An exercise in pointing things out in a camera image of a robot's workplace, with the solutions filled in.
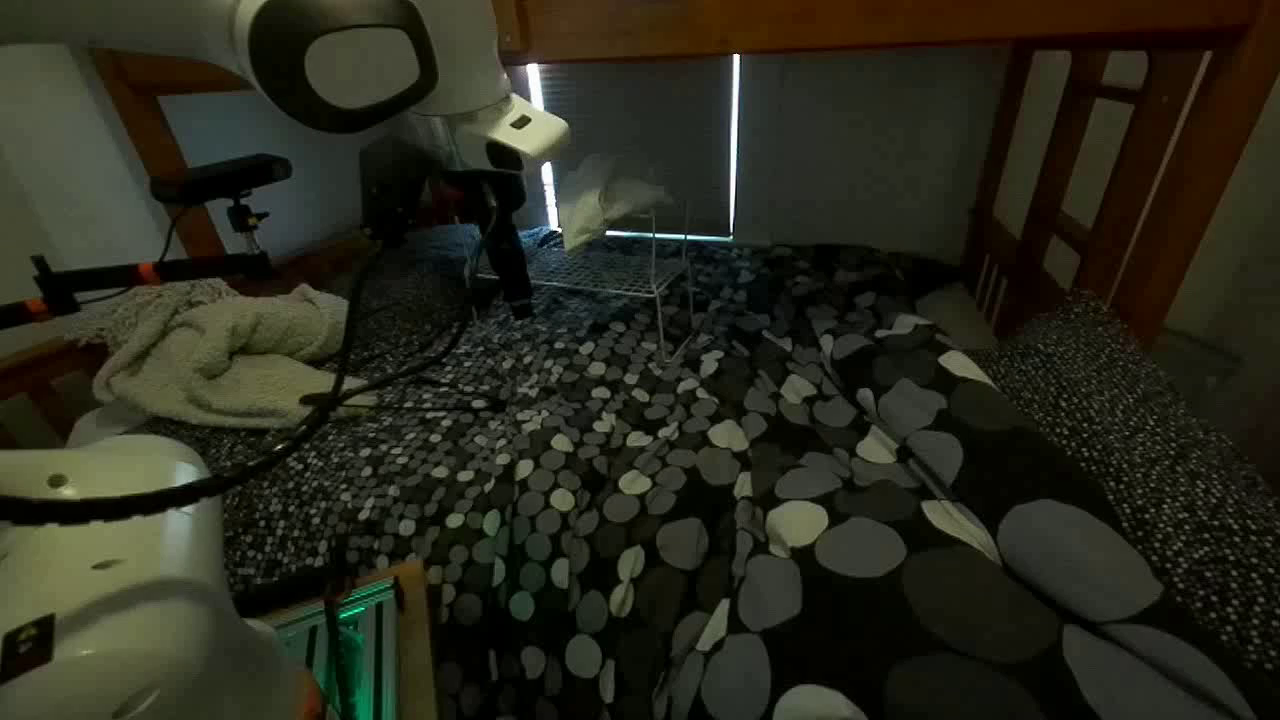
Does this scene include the black bar with orange clamp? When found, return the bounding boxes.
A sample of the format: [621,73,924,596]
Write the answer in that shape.
[0,250,275,334]

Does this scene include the cream towel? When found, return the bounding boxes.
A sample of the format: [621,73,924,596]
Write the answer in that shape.
[62,278,374,454]

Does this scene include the green lit control box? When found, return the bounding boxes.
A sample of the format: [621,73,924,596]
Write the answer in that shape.
[254,563,444,720]

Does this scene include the white wire rack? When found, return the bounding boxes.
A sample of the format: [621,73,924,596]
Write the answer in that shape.
[531,228,750,381]

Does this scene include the wooden bunk bed frame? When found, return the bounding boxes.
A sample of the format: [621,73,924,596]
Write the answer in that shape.
[0,0,1280,446]

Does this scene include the black pebble pattern duvet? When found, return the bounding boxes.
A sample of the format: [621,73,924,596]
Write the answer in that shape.
[142,232,1280,720]

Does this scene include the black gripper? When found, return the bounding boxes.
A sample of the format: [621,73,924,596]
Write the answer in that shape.
[454,164,541,319]

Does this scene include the grey window blind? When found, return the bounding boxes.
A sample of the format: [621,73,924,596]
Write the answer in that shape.
[534,55,735,239]
[735,48,1013,262]

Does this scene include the black camera on stand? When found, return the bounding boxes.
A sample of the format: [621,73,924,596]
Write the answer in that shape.
[147,154,297,262]

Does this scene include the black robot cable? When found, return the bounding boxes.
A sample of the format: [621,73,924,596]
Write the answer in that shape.
[0,196,499,529]

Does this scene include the black white speckled pillow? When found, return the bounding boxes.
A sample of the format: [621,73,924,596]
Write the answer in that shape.
[990,295,1280,673]

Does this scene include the white feathery object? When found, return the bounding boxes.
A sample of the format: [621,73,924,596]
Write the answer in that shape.
[555,156,670,251]

